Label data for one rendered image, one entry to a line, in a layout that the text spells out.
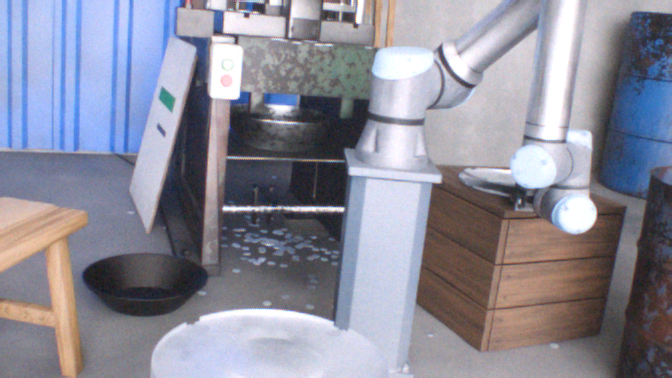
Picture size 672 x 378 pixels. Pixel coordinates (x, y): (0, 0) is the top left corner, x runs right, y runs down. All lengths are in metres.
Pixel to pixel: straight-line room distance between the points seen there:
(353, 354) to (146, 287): 1.04
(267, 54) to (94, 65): 1.44
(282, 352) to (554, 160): 0.61
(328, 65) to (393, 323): 0.81
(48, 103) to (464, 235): 2.09
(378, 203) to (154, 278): 0.73
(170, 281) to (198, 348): 0.98
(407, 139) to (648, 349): 0.66
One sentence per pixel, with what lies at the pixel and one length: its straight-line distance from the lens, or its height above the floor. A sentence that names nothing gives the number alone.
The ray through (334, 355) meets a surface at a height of 0.31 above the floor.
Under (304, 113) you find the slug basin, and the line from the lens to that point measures 2.39.
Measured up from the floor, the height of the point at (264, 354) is 0.32.
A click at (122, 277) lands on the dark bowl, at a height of 0.02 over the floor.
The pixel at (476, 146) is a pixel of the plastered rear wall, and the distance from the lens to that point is 3.88.
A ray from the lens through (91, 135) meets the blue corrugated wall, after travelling 3.33.
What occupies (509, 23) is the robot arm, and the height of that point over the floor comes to 0.75.
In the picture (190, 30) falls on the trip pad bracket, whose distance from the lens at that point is 1.91.
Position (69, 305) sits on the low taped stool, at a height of 0.15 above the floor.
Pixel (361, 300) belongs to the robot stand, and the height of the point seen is 0.17.
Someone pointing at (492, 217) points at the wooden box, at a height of 0.32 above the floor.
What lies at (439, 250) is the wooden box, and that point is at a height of 0.18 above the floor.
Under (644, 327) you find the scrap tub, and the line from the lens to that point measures 1.63.
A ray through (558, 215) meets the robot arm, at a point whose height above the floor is 0.41.
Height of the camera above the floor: 0.75
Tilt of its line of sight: 14 degrees down
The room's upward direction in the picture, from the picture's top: 6 degrees clockwise
